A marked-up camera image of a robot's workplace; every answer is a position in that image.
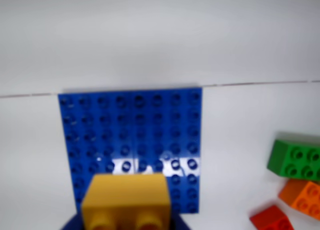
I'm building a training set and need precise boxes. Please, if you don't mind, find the yellow 2x2 building block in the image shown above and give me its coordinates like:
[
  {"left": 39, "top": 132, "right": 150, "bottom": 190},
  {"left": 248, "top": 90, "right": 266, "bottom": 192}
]
[{"left": 81, "top": 172, "right": 173, "bottom": 230}]

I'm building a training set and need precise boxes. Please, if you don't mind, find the blue 8x8 building plate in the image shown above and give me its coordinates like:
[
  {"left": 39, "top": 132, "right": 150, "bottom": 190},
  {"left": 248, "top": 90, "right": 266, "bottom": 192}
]
[{"left": 57, "top": 86, "right": 203, "bottom": 215}]

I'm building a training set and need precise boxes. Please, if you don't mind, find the orange 2x4 building block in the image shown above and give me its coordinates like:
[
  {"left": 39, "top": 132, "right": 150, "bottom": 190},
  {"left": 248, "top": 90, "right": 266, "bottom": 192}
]
[{"left": 278, "top": 179, "right": 320, "bottom": 220}]

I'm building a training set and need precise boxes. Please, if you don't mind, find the green 2x4 building block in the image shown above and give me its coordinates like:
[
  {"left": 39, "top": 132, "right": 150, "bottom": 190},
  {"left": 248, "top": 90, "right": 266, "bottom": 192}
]
[{"left": 266, "top": 132, "right": 320, "bottom": 183}]

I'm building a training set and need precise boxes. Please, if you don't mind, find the red 2x2 building block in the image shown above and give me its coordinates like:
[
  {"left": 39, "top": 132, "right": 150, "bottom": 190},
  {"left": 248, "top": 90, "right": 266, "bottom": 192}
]
[{"left": 249, "top": 204, "right": 296, "bottom": 230}]

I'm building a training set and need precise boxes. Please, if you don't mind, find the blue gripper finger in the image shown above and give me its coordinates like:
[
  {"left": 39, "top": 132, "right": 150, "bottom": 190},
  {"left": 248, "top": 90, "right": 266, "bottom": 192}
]
[
  {"left": 171, "top": 212, "right": 192, "bottom": 230},
  {"left": 59, "top": 211, "right": 85, "bottom": 230}
]

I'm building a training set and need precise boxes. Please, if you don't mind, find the white foam board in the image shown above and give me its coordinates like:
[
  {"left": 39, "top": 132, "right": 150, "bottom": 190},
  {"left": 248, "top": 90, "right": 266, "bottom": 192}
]
[
  {"left": 0, "top": 0, "right": 320, "bottom": 99},
  {"left": 0, "top": 82, "right": 320, "bottom": 230}
]

